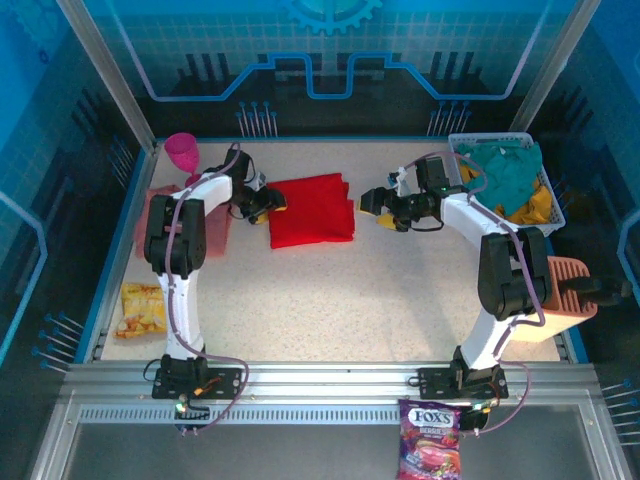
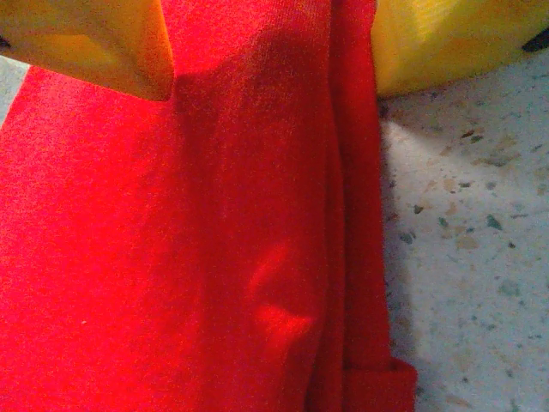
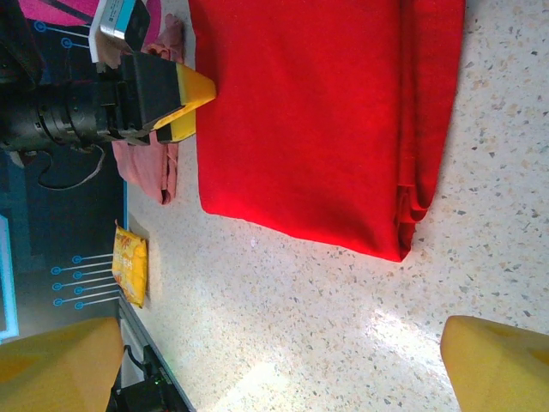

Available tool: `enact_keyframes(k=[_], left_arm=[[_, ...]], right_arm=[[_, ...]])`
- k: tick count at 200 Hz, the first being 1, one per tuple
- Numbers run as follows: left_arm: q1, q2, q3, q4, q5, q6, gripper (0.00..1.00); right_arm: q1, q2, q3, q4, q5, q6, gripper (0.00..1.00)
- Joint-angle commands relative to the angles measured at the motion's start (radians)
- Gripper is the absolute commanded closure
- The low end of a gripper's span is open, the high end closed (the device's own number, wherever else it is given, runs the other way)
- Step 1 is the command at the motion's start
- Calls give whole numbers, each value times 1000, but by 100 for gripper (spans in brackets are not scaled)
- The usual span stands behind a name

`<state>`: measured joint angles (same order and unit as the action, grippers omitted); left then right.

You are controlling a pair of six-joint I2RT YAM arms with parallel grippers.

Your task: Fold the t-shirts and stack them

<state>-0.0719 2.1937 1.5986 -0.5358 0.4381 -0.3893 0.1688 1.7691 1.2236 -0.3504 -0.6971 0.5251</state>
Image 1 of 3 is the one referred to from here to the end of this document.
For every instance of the red t-shirt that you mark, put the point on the red t-shirt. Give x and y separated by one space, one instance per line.
310 210

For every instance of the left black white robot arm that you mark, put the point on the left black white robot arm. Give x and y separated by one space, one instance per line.
175 240

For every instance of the pink folded t-shirt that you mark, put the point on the pink folded t-shirt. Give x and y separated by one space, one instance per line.
217 235

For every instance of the magenta plastic goblet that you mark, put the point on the magenta plastic goblet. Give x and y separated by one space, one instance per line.
182 152

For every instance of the teal t-shirt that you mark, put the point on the teal t-shirt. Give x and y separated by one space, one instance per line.
505 172

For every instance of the yellow t-shirt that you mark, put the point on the yellow t-shirt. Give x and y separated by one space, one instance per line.
537 207

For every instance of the white plastic basket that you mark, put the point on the white plastic basket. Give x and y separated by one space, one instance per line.
557 222

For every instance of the yellow snack bag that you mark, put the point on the yellow snack bag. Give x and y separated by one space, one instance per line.
140 310

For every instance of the orange plastic slotted holder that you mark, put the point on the orange plastic slotted holder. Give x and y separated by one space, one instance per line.
565 275

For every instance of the purple Fox's candy bag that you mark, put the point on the purple Fox's candy bag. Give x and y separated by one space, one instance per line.
430 445

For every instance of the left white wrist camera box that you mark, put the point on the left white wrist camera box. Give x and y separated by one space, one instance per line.
258 181

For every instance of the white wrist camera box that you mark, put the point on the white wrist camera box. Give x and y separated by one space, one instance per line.
401 182
258 181

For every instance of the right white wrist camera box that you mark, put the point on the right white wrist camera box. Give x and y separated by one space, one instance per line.
401 182

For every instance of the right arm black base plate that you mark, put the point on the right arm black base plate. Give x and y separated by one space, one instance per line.
432 382

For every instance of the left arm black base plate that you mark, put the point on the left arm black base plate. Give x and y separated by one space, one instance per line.
225 382

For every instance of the aluminium frame rail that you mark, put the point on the aluminium frame rail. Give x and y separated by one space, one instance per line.
325 385

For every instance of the aluminium frame post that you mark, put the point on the aluminium frame post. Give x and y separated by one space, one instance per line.
552 65
111 75

